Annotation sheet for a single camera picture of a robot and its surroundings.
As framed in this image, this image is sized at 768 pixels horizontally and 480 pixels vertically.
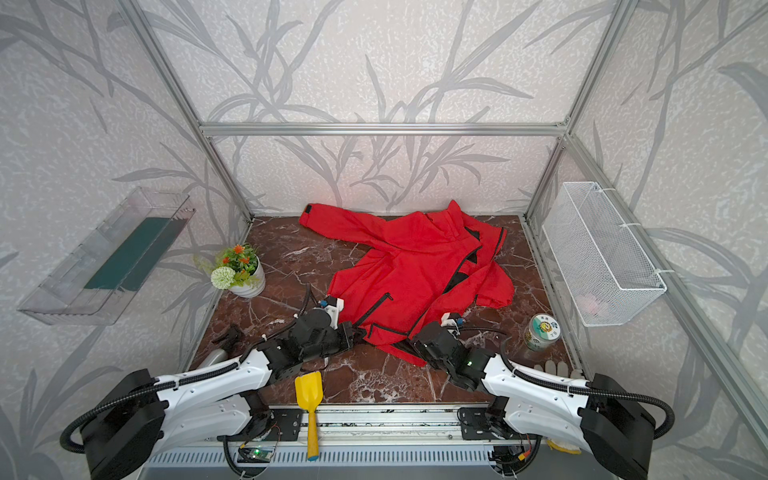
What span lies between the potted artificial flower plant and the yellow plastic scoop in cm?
32

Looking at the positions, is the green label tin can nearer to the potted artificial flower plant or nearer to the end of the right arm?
the end of the right arm

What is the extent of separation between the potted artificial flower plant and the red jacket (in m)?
0.25

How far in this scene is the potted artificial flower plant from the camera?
856 mm

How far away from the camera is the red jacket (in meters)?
0.89

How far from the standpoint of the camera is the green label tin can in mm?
822

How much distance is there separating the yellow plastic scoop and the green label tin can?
0.61 metres

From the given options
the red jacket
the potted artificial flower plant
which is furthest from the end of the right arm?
the potted artificial flower plant

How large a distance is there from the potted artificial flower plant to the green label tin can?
2.72ft

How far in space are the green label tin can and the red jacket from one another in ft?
0.33

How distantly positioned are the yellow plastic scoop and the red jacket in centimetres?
18

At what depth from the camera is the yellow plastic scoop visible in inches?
29.5
